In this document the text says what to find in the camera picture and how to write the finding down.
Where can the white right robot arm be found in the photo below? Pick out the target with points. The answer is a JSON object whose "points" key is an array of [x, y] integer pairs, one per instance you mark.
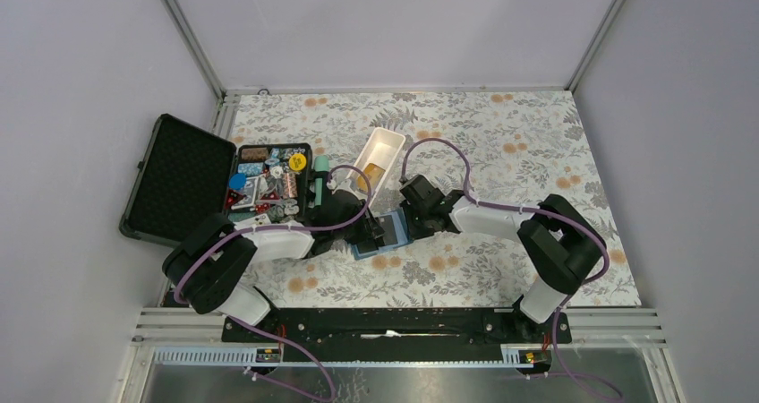
{"points": [[562, 246]]}

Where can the playing card deck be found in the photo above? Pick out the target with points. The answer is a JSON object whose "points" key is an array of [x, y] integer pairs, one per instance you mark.
{"points": [[254, 221]]}

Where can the white rectangular plastic tray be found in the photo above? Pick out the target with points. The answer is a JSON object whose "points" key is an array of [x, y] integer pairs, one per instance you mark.
{"points": [[382, 148]]}

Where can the floral patterned table mat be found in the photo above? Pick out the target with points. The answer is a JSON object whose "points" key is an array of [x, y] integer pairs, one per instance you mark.
{"points": [[518, 147]]}

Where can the blue leather card holder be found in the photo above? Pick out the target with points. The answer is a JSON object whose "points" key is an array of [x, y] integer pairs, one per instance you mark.
{"points": [[366, 253]]}

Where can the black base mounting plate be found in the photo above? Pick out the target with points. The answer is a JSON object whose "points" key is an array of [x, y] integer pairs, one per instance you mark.
{"points": [[398, 335]]}

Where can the mint green case handle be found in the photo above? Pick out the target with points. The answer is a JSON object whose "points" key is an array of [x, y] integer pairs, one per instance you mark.
{"points": [[321, 169]]}

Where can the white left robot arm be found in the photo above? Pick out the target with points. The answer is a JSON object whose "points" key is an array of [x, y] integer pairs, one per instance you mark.
{"points": [[207, 267]]}

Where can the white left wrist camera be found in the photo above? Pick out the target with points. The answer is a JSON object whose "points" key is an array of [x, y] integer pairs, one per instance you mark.
{"points": [[341, 185]]}

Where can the blue round poker chip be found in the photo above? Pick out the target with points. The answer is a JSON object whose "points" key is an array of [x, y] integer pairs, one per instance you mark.
{"points": [[237, 182]]}

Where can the gold credit card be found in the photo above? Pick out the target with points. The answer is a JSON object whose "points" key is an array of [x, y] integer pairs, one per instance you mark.
{"points": [[374, 175]]}

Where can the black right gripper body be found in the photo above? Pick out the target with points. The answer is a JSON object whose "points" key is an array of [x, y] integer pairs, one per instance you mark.
{"points": [[430, 230]]}

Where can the yellow round poker chip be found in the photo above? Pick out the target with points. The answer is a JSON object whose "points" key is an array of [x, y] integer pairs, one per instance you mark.
{"points": [[297, 162]]}

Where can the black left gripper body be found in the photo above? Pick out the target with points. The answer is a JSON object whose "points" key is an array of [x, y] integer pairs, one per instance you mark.
{"points": [[350, 232]]}

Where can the black open carrying case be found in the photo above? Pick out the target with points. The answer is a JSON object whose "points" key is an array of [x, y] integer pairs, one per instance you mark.
{"points": [[182, 180]]}

